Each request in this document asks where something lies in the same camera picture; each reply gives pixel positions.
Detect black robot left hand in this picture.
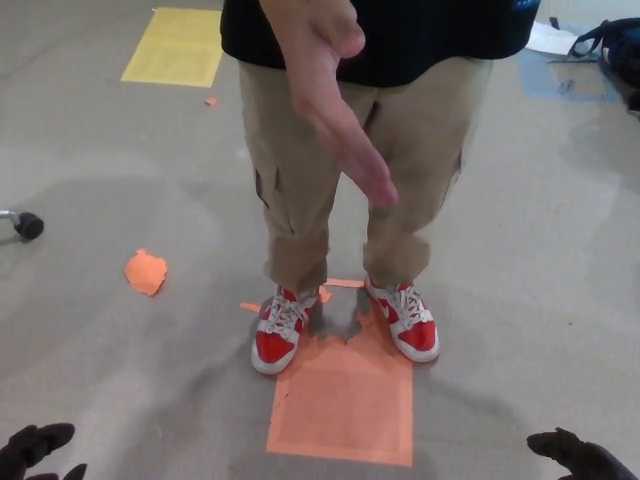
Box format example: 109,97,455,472
0,422,89,480

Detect person's bare right hand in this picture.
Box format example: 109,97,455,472
249,0,400,209

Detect black t-shirt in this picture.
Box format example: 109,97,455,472
219,0,534,87

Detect khaki cargo trousers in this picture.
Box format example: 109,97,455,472
236,58,494,294

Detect yellow floor sheet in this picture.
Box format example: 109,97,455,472
119,6,225,90

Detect crumpled orange paper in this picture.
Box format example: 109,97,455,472
123,248,169,300

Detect black chair caster wheel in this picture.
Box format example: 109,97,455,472
13,211,45,242

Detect silver chair base leg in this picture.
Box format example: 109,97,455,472
0,207,24,246

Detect white paper sheet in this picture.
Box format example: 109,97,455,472
524,20,581,57

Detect red white right sneaker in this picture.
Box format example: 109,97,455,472
250,284,318,376

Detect red white sneaker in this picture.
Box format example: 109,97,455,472
363,275,441,363
250,284,318,376

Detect red white left sneaker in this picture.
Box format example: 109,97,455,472
363,275,441,363

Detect dark blue backpack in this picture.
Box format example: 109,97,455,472
569,17,640,112

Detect orange tape floor square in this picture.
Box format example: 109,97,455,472
265,277,416,469

